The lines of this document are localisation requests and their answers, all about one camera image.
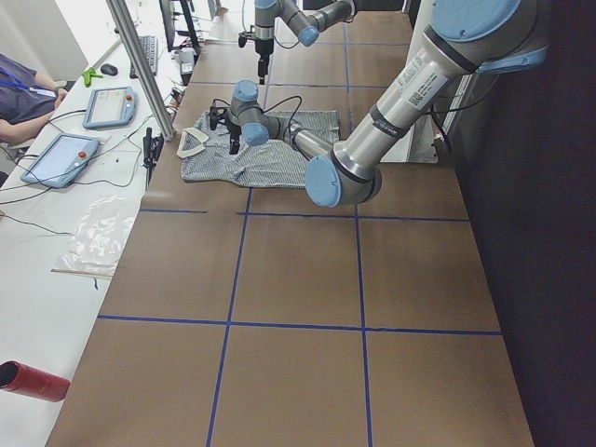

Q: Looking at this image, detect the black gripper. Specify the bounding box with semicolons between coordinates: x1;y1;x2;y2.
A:
238;25;275;85
208;99;241;155

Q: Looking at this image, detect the navy white striped polo shirt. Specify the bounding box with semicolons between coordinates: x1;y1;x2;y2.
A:
177;109;341;190

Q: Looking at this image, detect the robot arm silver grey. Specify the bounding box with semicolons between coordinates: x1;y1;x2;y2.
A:
238;0;361;85
209;0;551;208

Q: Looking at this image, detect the black spare gripper tool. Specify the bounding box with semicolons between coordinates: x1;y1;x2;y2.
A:
142;128;165;187

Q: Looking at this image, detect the black monitor stand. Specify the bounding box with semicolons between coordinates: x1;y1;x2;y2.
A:
159;0;200;56

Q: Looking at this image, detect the black keyboard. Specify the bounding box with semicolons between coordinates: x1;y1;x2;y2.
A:
139;35;158;75

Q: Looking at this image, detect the far blue teach pendant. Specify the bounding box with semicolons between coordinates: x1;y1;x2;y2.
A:
83;87;137;129

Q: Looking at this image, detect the blue teach pendant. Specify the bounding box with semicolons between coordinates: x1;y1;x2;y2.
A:
20;133;101;188
83;87;137;129

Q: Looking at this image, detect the black computer mouse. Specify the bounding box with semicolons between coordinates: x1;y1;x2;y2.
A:
101;63;118;76

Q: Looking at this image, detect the green clamp tool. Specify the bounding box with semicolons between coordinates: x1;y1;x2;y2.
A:
82;67;103;88

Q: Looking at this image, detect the clear plastic bag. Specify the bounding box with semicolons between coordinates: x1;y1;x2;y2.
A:
51;195;141;278

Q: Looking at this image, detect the near blue teach pendant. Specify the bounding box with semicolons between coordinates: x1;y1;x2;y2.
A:
20;133;101;188

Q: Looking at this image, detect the seated person in blue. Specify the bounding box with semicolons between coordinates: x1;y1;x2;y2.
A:
1;54;68;145

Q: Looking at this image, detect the red cylinder bottle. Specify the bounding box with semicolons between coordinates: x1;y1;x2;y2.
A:
1;360;71;402

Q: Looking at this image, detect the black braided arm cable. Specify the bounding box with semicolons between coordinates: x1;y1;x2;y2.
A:
240;0;304;50

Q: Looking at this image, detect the aluminium frame post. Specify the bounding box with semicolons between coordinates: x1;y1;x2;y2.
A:
106;0;175;142

